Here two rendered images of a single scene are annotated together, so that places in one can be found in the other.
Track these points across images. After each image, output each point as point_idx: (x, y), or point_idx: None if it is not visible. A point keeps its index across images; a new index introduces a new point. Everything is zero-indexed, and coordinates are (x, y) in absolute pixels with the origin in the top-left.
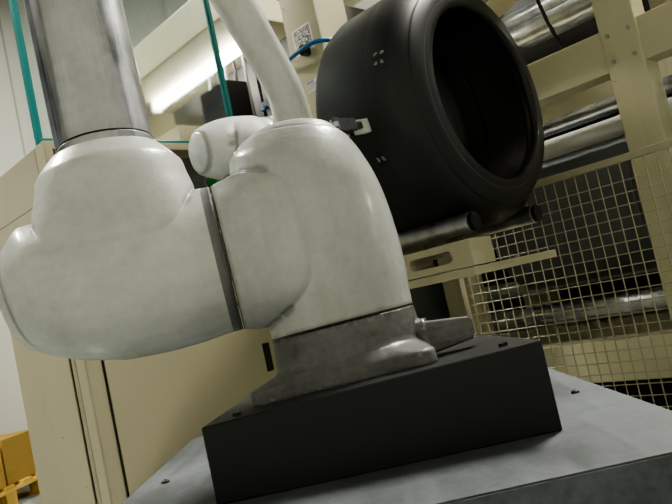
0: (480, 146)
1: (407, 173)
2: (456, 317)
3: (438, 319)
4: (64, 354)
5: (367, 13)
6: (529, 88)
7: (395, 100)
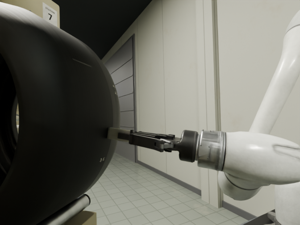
0: None
1: (102, 170)
2: (272, 212)
3: (275, 214)
4: None
5: (76, 39)
6: (16, 112)
7: (120, 122)
